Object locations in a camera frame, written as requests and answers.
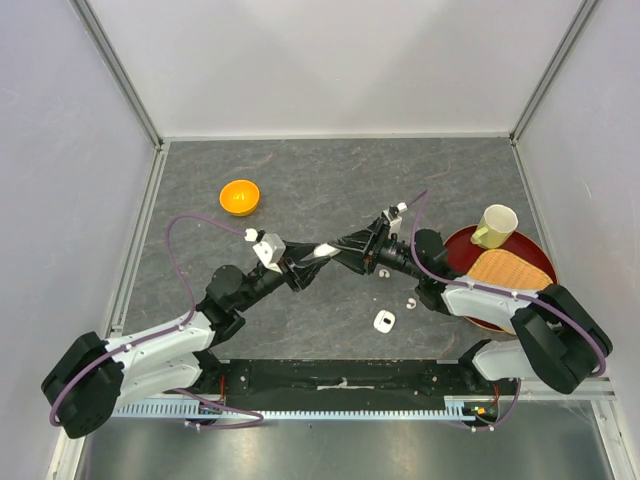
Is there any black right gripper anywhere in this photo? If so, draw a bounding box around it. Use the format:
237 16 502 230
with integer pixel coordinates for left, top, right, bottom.
328 215 426 281

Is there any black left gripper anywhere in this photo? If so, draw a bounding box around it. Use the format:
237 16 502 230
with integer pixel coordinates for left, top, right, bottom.
235 239 331 312

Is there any white earbud charging case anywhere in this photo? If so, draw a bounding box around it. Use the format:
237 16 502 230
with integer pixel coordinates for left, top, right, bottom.
312 243 340 259

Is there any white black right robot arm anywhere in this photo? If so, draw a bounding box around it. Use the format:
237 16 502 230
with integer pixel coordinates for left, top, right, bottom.
314 218 613 394

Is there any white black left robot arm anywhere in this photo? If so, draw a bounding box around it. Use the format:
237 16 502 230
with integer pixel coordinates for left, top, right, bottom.
41 234 339 439

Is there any orange plastic bowl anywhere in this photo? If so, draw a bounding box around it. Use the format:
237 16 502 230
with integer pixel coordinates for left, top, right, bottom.
219 179 261 217

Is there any dark red round tray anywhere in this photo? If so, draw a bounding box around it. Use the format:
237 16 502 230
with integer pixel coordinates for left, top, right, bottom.
442 223 559 332

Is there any woven bamboo basket tray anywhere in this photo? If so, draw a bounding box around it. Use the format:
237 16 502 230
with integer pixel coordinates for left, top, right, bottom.
468 249 555 291

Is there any pale yellow mug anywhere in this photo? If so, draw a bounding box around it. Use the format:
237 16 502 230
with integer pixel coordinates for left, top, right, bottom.
471 204 519 249

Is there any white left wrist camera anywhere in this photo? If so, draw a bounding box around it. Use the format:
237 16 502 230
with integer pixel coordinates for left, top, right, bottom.
252 233 286 274

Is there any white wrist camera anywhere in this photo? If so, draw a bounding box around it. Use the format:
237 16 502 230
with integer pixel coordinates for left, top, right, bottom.
252 233 286 274
383 202 408 236

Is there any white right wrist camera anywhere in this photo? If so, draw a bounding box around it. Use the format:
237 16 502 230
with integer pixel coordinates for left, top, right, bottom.
383 202 408 236

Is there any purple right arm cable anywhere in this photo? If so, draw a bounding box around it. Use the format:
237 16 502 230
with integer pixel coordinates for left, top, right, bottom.
398 188 609 433

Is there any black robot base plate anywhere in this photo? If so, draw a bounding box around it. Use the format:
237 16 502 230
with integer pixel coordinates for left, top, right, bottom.
188 359 516 412

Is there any light blue cable duct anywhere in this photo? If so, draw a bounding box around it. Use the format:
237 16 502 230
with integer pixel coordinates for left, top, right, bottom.
112 396 474 422

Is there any aluminium frame rail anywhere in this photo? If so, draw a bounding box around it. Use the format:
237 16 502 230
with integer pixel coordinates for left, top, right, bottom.
70 0 164 149

